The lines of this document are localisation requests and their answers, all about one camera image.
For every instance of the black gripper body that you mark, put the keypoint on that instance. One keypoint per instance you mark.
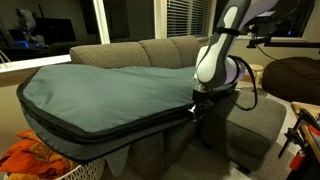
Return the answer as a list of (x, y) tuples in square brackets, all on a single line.
[(203, 100)]

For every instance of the large teal zippered bag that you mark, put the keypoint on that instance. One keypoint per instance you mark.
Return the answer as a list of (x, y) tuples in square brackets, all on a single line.
[(84, 112)]

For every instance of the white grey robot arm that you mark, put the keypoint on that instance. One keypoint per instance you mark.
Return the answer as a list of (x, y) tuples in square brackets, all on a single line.
[(215, 69)]

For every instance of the grey fabric sofa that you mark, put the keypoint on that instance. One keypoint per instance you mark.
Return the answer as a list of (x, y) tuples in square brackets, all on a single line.
[(244, 137)]

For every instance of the light wooden stool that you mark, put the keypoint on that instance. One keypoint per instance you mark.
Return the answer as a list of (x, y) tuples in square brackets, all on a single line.
[(257, 70)]

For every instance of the dark brown bean bag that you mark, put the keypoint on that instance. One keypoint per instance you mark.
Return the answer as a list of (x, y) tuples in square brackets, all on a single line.
[(293, 79)]

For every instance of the wooden table with clamps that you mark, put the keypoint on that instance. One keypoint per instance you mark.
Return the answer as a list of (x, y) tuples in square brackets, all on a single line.
[(305, 165)]

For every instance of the dark television screen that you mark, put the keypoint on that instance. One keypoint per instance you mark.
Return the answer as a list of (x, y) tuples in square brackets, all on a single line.
[(55, 30)]

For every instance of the orange cloth pile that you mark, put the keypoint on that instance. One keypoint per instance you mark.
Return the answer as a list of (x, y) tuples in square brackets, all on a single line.
[(30, 146)]

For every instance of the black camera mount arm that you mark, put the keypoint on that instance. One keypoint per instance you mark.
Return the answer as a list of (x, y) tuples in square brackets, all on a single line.
[(267, 42)]

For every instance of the white wire laundry basket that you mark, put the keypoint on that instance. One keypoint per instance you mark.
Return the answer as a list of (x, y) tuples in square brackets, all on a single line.
[(83, 170)]

